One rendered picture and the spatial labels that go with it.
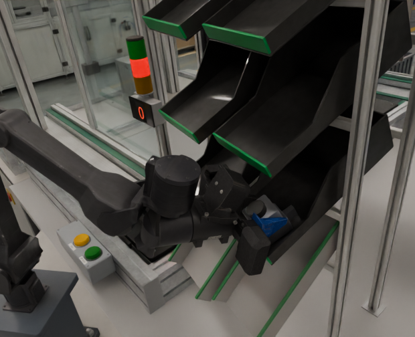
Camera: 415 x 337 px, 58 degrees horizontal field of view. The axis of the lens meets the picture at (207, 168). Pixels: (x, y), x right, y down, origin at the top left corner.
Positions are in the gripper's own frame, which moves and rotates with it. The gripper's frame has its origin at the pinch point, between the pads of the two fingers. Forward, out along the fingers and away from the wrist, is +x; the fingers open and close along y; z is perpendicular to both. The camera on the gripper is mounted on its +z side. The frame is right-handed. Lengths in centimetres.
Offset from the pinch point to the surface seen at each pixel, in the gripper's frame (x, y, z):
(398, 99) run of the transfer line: 116, 74, -8
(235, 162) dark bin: 4.8, 17.6, -1.4
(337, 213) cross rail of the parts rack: 12.2, -3.5, 1.0
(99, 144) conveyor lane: -8, 103, -41
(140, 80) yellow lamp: -3, 63, -1
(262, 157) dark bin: -2.2, 0.1, 10.0
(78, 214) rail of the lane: -21, 55, -40
